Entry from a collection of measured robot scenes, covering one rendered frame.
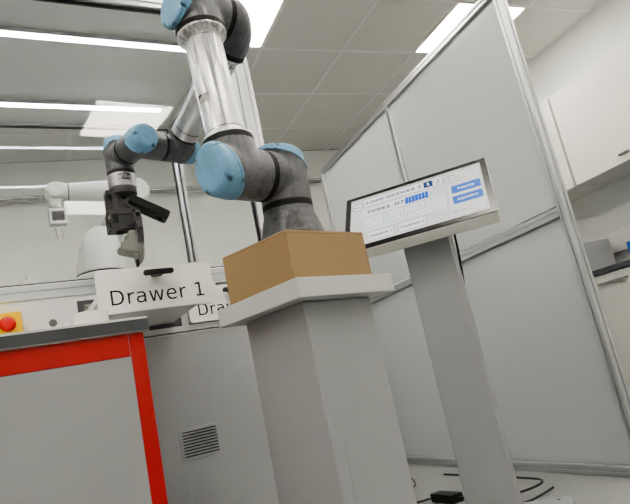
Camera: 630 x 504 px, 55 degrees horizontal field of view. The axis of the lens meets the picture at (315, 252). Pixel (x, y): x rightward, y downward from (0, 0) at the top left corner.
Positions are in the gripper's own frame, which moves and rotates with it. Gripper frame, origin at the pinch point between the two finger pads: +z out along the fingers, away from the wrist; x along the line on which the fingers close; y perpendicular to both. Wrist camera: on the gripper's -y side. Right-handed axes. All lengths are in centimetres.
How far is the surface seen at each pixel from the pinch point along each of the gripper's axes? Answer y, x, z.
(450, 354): -94, 2, 41
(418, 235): -87, 10, 2
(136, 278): 4.5, 10.8, 7.4
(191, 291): -8.7, 10.8, 12.1
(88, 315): 19.5, 28.8, 18.4
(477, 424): -96, 4, 64
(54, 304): 20.2, -23.0, 4.7
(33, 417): 32, 36, 37
